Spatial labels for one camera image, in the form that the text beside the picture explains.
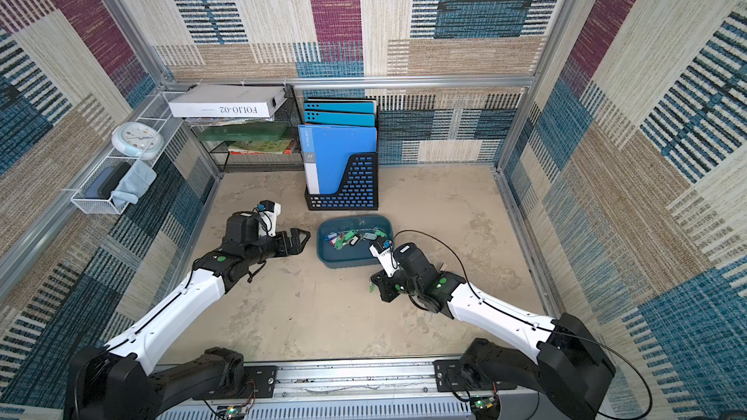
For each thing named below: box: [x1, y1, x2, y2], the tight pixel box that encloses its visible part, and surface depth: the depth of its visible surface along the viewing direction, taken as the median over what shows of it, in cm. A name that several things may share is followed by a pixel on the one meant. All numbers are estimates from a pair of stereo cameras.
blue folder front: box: [297, 124, 379, 196], surface depth 94 cm
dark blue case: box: [83, 161, 132, 200], surface depth 68 cm
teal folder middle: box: [303, 110, 376, 128], surface depth 98 cm
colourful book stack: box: [227, 139, 295, 156], surface depth 102 cm
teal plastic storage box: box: [317, 214, 395, 269], surface depth 101 cm
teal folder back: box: [303, 98, 378, 115], surface depth 101 cm
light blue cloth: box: [110, 159, 157, 208], surface depth 70 cm
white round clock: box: [110, 121, 165, 161], surface depth 76 cm
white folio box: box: [168, 85, 288, 118], surface depth 81 cm
